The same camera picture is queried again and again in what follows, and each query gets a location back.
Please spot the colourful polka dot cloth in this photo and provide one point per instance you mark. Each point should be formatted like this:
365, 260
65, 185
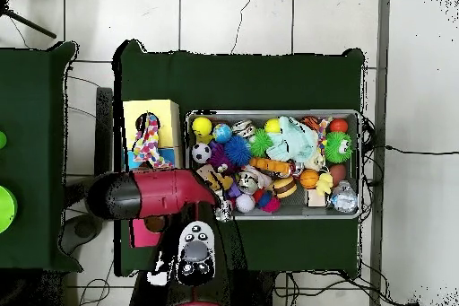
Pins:
148, 144

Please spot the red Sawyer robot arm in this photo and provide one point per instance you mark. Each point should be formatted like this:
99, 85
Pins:
165, 192

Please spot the clear mesh bin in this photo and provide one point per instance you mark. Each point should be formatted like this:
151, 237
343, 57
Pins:
244, 113

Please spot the wooden box with three holes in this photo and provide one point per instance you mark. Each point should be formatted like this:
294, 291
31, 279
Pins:
168, 123

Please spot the blue spiky ball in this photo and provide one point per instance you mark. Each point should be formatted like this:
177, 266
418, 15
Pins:
237, 151

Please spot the small globe ball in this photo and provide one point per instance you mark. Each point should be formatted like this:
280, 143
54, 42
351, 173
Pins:
222, 134

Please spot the black and white soccer ball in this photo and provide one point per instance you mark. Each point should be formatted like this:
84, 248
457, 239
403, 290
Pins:
202, 153

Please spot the yellow ball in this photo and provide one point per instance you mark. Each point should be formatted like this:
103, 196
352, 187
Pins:
273, 126
201, 126

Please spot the orange bumpy toy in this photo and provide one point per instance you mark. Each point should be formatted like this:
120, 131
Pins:
271, 166

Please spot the silver toy robot figure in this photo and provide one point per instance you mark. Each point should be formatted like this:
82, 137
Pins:
226, 210

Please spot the mint green cloth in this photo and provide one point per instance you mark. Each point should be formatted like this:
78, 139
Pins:
294, 141

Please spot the dark green table cloth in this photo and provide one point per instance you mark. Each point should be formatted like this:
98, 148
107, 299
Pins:
237, 76

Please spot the green spiky ball with eyes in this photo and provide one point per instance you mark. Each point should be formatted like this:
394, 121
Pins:
338, 146

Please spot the black upright panel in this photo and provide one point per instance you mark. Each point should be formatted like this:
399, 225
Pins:
103, 126

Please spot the green cloth side table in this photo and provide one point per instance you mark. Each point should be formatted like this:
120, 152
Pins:
36, 141

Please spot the small bright green object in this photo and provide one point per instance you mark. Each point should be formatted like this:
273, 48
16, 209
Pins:
2, 141

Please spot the bright green cup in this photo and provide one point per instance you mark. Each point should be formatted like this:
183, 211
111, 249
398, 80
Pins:
6, 209

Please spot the black tripod leg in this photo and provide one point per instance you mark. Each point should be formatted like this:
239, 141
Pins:
29, 22

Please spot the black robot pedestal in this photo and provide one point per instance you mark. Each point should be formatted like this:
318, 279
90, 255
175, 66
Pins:
258, 292

